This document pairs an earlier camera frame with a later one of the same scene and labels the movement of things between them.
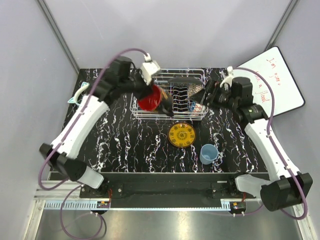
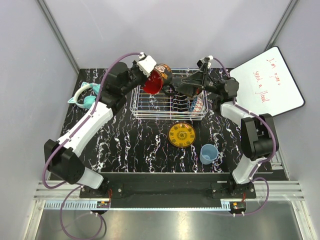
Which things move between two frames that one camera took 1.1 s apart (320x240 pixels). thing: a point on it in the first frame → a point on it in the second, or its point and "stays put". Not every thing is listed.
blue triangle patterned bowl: x=195 y=107 stays put
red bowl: x=153 y=98 → x=159 y=79
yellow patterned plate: x=181 y=134 stays put
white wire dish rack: x=174 y=94 stays put
